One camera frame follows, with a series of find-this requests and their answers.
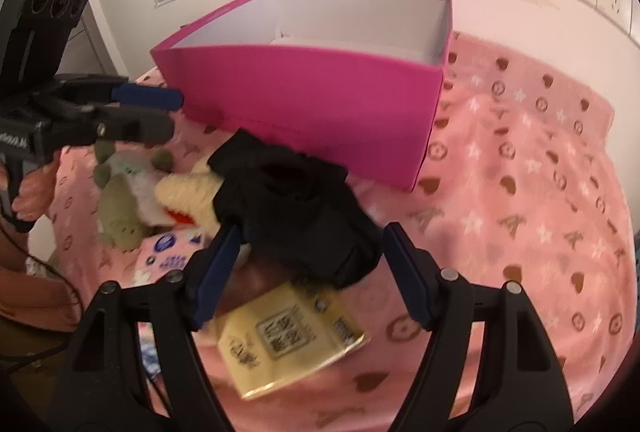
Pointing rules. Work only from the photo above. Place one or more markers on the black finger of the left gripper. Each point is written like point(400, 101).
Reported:
point(134, 124)

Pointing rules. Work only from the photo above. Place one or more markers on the yellow tissue pack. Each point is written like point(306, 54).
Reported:
point(285, 336)

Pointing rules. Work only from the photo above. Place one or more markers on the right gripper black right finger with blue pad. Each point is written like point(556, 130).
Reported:
point(519, 384)

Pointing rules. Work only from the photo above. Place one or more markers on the pink patterned blanket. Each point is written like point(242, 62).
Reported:
point(515, 187)

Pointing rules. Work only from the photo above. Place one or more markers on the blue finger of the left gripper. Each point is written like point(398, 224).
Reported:
point(147, 96)

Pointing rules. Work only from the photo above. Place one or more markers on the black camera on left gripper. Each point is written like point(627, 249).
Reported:
point(34, 34)

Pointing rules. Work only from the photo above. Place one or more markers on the cream plush toy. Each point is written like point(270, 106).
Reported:
point(191, 195)

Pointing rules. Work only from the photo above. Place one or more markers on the green plush toy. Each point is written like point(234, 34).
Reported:
point(128, 210)

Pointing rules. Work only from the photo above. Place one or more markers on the pink cardboard box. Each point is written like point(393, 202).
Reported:
point(353, 82)

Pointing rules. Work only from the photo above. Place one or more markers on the orange sleeve forearm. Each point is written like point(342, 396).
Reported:
point(42, 303)

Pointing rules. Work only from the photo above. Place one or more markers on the pink flower tissue pack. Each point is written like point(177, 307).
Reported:
point(166, 252)

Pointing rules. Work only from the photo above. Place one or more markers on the person's left hand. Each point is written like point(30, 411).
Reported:
point(37, 191)

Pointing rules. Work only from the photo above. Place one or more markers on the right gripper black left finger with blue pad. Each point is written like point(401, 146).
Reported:
point(102, 384)

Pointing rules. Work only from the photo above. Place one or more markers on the black soft cloth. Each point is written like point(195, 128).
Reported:
point(296, 209)

